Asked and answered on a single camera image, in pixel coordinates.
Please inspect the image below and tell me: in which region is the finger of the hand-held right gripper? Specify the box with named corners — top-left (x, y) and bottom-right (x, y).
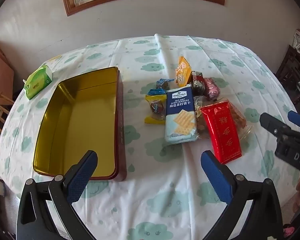
top-left (260, 112), bottom-right (293, 137)
top-left (287, 110), bottom-right (300, 132)

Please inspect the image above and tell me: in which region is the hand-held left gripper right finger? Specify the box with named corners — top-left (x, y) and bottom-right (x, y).
top-left (201, 150), bottom-right (283, 240)

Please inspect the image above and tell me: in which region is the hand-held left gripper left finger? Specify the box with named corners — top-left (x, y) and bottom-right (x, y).
top-left (16, 150), bottom-right (98, 240)

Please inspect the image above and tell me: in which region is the red rice cracker packet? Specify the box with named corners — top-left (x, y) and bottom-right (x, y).
top-left (199, 99), bottom-right (253, 165)

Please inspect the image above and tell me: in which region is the clear orange-label snack packet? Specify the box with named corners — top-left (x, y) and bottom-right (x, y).
top-left (193, 95), bottom-right (210, 139)

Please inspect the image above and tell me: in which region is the gold-lined metal tin box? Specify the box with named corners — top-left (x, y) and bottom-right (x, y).
top-left (32, 66), bottom-right (127, 182)

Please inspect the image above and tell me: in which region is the blue cracker packet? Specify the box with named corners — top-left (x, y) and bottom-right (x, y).
top-left (164, 84), bottom-right (199, 145)

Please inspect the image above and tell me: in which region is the pink snack packet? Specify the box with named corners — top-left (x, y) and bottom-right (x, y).
top-left (203, 77), bottom-right (220, 102)

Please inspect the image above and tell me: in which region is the dark green foil packet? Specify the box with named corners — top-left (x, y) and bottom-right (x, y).
top-left (191, 71), bottom-right (205, 97)

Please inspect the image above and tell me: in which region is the yellow-ended snack packet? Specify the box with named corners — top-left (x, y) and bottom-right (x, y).
top-left (144, 94), bottom-right (167, 125)

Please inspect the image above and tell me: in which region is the orange snack packet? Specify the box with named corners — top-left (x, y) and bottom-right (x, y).
top-left (175, 56), bottom-right (193, 85)

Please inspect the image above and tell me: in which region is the dark wooden cabinet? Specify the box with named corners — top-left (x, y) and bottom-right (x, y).
top-left (275, 44), bottom-right (300, 120)

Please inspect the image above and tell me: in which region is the white cloud-print tablecloth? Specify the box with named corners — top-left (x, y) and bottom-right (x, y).
top-left (0, 34), bottom-right (300, 240)

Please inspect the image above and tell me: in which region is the green tissue pack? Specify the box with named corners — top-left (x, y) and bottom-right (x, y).
top-left (24, 64), bottom-right (53, 100)

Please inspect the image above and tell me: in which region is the wooden chair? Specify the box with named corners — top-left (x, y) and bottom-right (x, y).
top-left (0, 91), bottom-right (15, 133)

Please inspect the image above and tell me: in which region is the pink cloth cover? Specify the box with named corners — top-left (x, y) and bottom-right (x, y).
top-left (0, 45), bottom-right (15, 103)

